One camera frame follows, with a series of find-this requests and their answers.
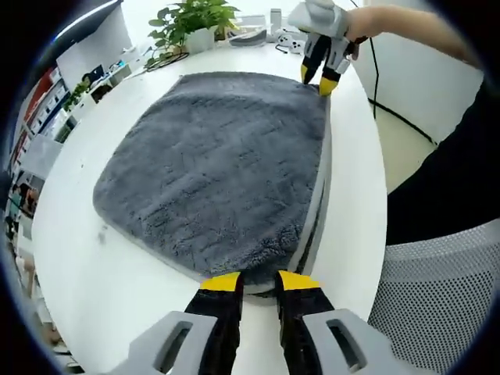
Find grey mesh office chair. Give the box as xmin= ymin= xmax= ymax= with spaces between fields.
xmin=366 ymin=219 xmax=500 ymax=375

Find grey fluffy towel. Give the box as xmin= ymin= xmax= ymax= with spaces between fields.
xmin=92 ymin=71 xmax=333 ymax=298

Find small black monitor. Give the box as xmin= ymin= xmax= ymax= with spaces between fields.
xmin=83 ymin=64 xmax=105 ymax=82

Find white shelf with storage bins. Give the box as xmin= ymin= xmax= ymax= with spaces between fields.
xmin=7 ymin=66 xmax=79 ymax=169

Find small green potted plant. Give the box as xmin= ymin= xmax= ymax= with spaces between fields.
xmin=62 ymin=77 xmax=93 ymax=113

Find white devices at table edge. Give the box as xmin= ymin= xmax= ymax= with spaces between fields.
xmin=228 ymin=30 xmax=270 ymax=48

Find person's right hand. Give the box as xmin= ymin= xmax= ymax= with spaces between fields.
xmin=345 ymin=6 xmax=378 ymax=62

